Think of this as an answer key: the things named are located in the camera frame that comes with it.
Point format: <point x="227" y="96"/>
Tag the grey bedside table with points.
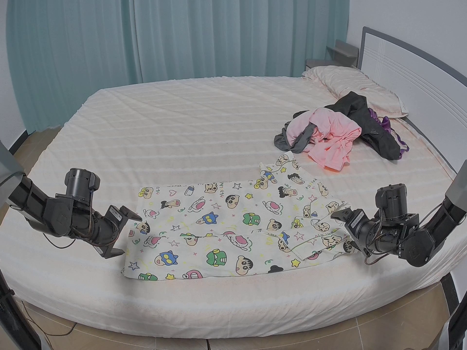
<point x="343" y="49"/>

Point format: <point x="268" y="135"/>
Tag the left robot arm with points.
<point x="33" y="202"/>

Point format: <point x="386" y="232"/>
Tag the cream pillow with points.
<point x="350" y="84"/>

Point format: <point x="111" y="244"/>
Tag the pink and grey garment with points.
<point x="328" y="137"/>

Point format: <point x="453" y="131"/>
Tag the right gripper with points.
<point x="361" y="228"/>

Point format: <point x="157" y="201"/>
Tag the white printed pyjama top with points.
<point x="226" y="232"/>

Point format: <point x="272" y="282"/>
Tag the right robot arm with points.
<point x="437" y="224"/>

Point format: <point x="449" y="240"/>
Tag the blue-green curtain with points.
<point x="182" y="31"/>

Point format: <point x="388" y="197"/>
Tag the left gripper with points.
<point x="102" y="228"/>

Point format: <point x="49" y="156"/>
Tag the bed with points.
<point x="182" y="129"/>

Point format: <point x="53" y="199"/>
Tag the purple garment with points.
<point x="383" y="124"/>

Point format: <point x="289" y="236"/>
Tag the dark grey garment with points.
<point x="375" y="133"/>

